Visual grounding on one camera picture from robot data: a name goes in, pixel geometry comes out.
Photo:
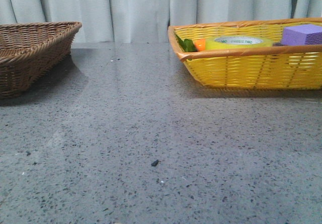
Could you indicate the brown wicker basket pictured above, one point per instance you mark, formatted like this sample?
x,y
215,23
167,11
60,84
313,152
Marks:
x,y
30,50

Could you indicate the yellow woven plastic basket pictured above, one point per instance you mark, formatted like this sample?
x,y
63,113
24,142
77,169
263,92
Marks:
x,y
276,67

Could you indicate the purple foam block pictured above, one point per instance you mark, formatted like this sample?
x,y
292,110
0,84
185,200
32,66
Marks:
x,y
307,34

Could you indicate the small black debris chip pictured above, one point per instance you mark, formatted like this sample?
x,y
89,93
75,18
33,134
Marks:
x,y
155,163

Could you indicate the yellow tape roll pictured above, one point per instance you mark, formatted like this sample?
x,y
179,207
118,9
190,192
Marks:
x,y
232,42

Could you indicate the orange toy carrot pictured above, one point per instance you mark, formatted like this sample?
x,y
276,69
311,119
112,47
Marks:
x,y
188,45

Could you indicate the white curtain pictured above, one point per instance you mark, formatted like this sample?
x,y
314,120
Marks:
x,y
128,21

